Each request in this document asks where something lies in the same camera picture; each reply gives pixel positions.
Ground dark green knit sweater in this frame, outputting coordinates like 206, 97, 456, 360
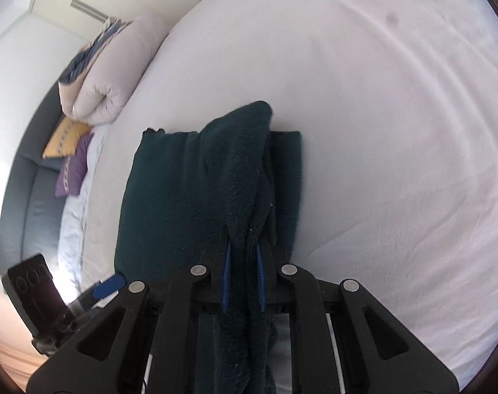
114, 100, 302, 393

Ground white pillow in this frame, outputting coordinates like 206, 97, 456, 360
53, 124, 109, 302

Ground dark grey padded headboard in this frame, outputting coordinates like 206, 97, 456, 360
0, 84, 65, 275

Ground purple patterned cushion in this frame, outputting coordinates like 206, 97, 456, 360
54, 133, 93, 197

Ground yellow patterned cushion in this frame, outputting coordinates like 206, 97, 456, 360
42, 118, 92, 159

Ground folded beige duvet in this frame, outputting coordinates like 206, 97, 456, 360
58, 11, 170, 126

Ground white bed sheet mattress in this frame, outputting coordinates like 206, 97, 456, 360
81, 0, 498, 386

